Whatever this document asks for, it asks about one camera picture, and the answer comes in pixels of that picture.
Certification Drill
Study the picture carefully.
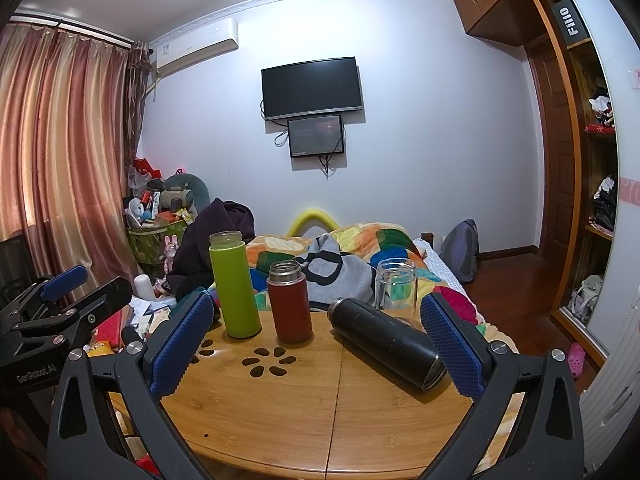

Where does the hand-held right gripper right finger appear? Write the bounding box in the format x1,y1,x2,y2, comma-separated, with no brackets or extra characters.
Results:
418,292,586,480

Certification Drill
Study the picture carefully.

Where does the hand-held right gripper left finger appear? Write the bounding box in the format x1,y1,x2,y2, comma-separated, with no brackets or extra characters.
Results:
46,291,221,480

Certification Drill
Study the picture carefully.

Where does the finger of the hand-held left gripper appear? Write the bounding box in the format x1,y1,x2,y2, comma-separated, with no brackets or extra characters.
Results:
50,276,134,350
7,265,91,312

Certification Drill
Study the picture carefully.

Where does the black insulated cup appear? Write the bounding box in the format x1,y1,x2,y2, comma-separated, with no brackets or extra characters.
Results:
327,297,448,392

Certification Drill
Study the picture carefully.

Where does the clear glass cup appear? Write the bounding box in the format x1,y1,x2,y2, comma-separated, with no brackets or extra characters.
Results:
374,258,420,329

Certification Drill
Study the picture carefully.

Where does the green insulated cup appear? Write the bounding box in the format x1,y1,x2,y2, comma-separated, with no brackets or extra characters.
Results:
208,230,263,339

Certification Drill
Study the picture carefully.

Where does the red insulated cup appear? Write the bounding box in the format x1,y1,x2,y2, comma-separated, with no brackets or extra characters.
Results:
266,260,314,344

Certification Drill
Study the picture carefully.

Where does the white plastic bottle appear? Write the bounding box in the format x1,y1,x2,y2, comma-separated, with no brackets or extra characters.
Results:
134,274,156,302

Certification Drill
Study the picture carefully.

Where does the black chair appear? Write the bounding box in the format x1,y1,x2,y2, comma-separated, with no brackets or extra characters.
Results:
0,234,40,301

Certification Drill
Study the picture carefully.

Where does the green storage basket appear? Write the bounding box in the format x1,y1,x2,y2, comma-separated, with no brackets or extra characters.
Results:
127,224,187,267

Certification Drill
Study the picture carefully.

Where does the striped mattress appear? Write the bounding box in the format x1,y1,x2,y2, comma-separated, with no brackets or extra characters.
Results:
412,237,483,313

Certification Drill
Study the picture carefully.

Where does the grey backpack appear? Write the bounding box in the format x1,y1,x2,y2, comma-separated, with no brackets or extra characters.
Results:
440,219,481,285

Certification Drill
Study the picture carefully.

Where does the colourful patchwork quilt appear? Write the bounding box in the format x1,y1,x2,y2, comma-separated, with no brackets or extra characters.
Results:
247,222,503,356

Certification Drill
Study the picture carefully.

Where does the dark purple coat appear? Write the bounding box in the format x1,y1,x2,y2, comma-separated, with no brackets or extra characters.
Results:
166,198,257,297

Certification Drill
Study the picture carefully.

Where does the pink slipper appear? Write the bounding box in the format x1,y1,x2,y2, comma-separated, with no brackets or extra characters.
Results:
567,342,587,379

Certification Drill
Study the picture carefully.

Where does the pink curtain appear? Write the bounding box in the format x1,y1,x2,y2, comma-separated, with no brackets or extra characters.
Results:
0,19,135,281

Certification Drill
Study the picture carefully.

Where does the grey garment with black print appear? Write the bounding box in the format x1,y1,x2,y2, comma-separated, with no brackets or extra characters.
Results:
292,234,382,315

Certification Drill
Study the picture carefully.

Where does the grey green plush toy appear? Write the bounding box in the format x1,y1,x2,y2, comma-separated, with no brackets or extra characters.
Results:
161,172,212,211

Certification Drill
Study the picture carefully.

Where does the white handbag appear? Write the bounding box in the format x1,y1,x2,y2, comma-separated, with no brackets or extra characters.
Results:
570,274,604,317

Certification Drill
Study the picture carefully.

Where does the yellow foam tube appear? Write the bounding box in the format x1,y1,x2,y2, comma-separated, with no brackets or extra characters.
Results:
286,211,342,237

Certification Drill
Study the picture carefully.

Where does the brown patterned curtain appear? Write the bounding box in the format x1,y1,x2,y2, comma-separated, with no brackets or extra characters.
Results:
125,40,154,173

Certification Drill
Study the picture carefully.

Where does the white sliding wardrobe door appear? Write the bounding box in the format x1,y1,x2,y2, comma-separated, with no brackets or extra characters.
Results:
554,0,640,463

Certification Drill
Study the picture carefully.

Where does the wooden door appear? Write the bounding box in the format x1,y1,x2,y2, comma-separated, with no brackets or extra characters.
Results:
525,34,575,261

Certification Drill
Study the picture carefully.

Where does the wooden wardrobe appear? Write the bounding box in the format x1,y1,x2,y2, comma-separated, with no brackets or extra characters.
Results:
520,0,626,371

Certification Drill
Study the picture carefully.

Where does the white air conditioner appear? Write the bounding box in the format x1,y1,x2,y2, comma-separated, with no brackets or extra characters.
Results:
153,17,240,79

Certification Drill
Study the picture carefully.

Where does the small black wall monitor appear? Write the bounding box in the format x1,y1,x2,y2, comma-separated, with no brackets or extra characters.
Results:
287,114,346,159

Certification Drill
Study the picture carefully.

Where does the black wall television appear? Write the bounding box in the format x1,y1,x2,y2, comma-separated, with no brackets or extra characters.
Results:
261,57,364,122

